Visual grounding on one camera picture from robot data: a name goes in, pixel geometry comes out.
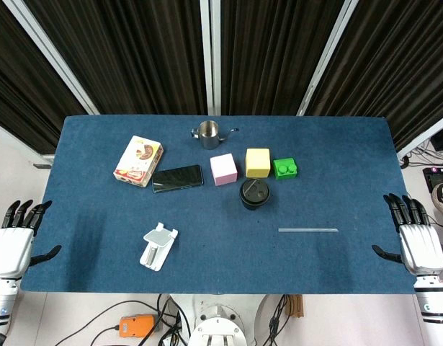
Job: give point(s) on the white robot torso base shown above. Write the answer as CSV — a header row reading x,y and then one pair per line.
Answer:
x,y
217,324

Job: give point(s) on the black smartphone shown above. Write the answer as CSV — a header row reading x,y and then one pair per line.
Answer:
x,y
178,178

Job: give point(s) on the blue felt table mat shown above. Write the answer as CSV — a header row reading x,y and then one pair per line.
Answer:
x,y
98,223

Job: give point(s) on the white metal frame post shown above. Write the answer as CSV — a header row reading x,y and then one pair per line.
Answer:
x,y
426,135
210,54
327,54
52,54

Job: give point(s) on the brown wooden block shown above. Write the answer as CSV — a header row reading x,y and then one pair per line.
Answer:
x,y
296,306

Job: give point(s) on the pink cube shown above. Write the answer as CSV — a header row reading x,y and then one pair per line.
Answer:
x,y
223,169

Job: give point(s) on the printed snack box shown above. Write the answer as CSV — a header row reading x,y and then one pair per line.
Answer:
x,y
138,160

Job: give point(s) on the left black-fingered silver robot hand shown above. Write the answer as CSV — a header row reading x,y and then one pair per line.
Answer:
x,y
8,248

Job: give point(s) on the black pleated curtain panel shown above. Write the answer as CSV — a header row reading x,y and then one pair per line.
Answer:
x,y
275,54
397,65
19,79
124,54

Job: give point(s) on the grey thin rod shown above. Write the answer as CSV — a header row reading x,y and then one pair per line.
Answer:
x,y
307,230

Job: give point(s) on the white folding phone stand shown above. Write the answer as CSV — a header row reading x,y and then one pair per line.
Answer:
x,y
156,247

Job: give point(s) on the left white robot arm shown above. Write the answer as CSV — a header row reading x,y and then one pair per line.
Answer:
x,y
1,302

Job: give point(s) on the orange handheld device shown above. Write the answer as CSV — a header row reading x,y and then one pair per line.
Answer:
x,y
136,326

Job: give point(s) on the yellow cube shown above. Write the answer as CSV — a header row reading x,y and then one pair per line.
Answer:
x,y
258,164

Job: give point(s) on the green plastic building block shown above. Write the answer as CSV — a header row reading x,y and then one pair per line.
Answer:
x,y
286,169

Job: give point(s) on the black device with pink light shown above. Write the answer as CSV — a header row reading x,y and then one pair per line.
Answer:
x,y
431,176

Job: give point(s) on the right black-fingered silver robot hand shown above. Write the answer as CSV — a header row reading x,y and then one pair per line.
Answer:
x,y
421,247

